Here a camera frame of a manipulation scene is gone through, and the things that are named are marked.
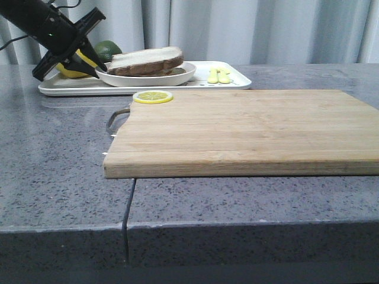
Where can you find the yellow lemon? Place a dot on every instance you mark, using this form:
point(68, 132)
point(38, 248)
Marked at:
point(75, 74)

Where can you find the white round plate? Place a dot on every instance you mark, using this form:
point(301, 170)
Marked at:
point(143, 81)

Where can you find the lemon slice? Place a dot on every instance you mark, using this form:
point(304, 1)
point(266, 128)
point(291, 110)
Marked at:
point(152, 97)

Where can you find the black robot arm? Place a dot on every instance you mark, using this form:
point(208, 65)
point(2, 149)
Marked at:
point(28, 16)

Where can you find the wooden cutting board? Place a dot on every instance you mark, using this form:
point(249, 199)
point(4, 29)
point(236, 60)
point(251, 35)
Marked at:
point(301, 132)

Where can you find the grey curtain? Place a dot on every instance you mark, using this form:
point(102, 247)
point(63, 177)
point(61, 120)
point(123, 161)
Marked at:
point(240, 32)

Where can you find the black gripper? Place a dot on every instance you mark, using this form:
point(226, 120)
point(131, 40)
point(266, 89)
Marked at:
point(61, 37)

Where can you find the green lime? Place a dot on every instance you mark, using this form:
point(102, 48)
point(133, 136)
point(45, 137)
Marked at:
point(106, 49)

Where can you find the white bear tray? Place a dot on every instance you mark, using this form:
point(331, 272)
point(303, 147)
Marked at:
point(59, 85)

